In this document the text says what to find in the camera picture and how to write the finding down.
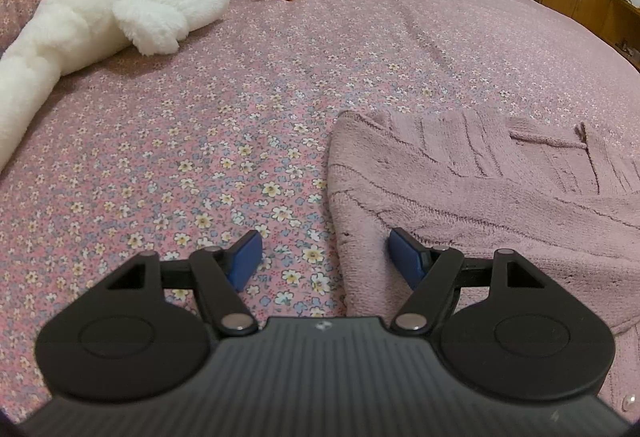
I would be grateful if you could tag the pink floral bed sheet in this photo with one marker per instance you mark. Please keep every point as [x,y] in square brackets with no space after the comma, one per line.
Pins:
[230,134]

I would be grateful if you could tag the pink knitted sweater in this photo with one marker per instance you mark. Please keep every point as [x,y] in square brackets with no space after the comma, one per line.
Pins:
[478,181]

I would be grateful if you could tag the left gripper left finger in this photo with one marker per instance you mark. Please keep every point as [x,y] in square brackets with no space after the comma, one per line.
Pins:
[150,325]

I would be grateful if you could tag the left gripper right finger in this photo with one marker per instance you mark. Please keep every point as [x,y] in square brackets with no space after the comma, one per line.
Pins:
[500,324]

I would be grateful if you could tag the white plush goose toy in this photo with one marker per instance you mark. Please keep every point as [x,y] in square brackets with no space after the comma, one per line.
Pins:
[65,36]

